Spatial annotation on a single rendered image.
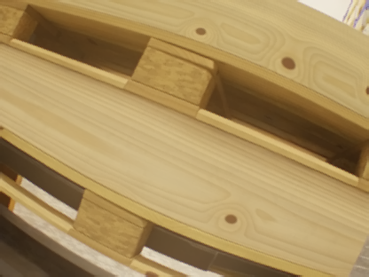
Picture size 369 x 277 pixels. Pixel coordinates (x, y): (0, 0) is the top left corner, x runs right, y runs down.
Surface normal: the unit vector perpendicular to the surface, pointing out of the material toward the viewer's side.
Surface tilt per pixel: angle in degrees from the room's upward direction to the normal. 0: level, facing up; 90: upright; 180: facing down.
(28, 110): 90
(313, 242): 90
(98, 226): 90
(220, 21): 90
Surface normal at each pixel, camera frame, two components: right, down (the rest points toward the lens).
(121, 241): -0.14, -0.14
